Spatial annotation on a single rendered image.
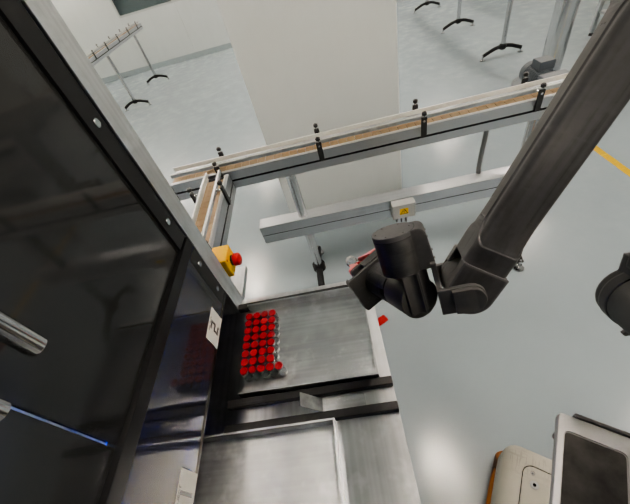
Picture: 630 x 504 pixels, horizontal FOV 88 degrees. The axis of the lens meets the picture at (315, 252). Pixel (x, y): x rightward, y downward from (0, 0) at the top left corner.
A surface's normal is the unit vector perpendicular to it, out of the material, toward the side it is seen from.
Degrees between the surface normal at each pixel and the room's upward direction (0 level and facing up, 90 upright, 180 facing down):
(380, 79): 90
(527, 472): 0
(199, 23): 90
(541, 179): 64
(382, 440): 0
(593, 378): 0
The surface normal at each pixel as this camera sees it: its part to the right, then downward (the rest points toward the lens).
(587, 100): -0.26, 0.37
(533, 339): -0.22, -0.67
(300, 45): 0.07, 0.71
